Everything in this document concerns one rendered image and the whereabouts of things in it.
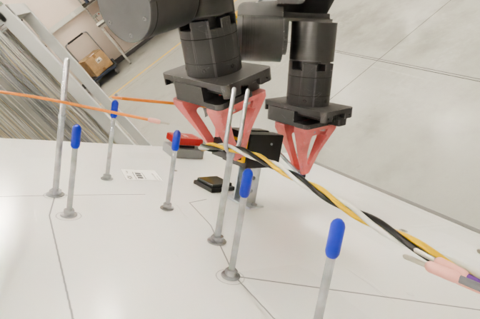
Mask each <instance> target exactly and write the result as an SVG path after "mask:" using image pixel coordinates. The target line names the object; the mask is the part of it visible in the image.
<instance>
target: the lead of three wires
mask: <svg viewBox="0 0 480 319"><path fill-rule="evenodd" d="M198 148H199V150H201V151H209V152H216V151H223V150H224V143H218V144H217V143H206V144H202V143H201V144H200V146H199V147H198Z"/></svg>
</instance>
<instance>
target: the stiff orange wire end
mask: <svg viewBox="0 0 480 319"><path fill-rule="evenodd" d="M111 97H112V98H113V99H120V100H125V101H140V102H148V103H163V104H171V105H174V102H172V101H158V100H151V99H143V98H129V97H121V96H111Z"/></svg>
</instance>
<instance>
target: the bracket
mask: <svg viewBox="0 0 480 319"><path fill-rule="evenodd" d="M250 169H251V170H252V171H253V178H252V183H251V191H250V195H249V197H248V198H247V200H246V208H247V209H249V210H252V209H257V208H263V207H264V206H263V205H261V204H259V203H257V202H255V201H256V194H257V189H258V184H259V177H260V173H261V168H250ZM244 170H245V168H242V167H240V166H239V167H238V171H237V176H236V184H235V189H234V193H232V195H228V196H227V198H228V199H229V200H231V201H233V202H235V203H238V204H239V202H240V197H241V196H240V195H239V190H240V185H241V177H242V173H243V171H244Z"/></svg>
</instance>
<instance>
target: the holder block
mask: <svg viewBox="0 0 480 319"><path fill-rule="evenodd" d="M231 128H232V131H233V135H234V136H235V137H238V135H239V128H237V127H231ZM283 138H284V136H283V135H281V134H278V133H274V132H269V131H267V130H264V129H261V128H252V129H251V133H250V136H249V142H248V146H247V149H248V150H250V151H251V152H256V153H260V154H262V155H263V156H265V157H267V158H268V159H269V160H273V161H276V162H279V158H280V154H281V147H282V142H283ZM271 143H273V145H272V146H271ZM233 164H235V165H237V166H240V167H242V168H245V169H247V168H268V167H266V166H264V165H262V164H261V163H259V162H258V161H255V160H252V159H250V158H247V157H246V159H245V163H241V162H238V161H233Z"/></svg>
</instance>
